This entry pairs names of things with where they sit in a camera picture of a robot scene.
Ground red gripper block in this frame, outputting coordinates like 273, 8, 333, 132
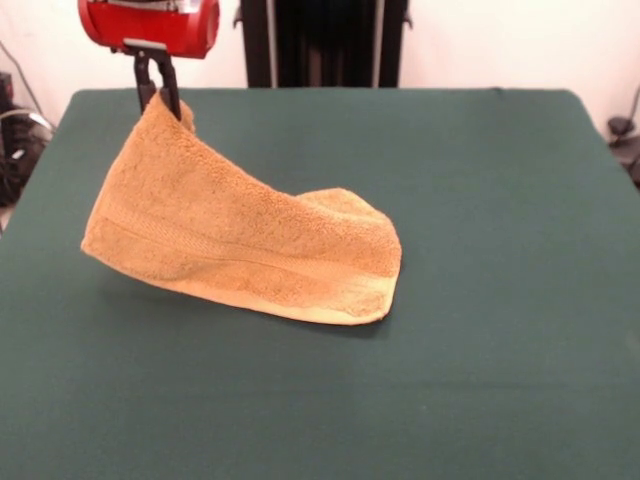
77, 0, 222, 122

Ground tan terry towel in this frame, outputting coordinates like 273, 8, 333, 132
80, 92, 404, 326

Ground dark green tablecloth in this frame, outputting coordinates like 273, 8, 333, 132
0, 87, 640, 480

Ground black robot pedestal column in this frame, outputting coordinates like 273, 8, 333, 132
232, 0, 414, 90

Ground black device with cable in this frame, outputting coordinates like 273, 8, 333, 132
607, 115, 640, 189

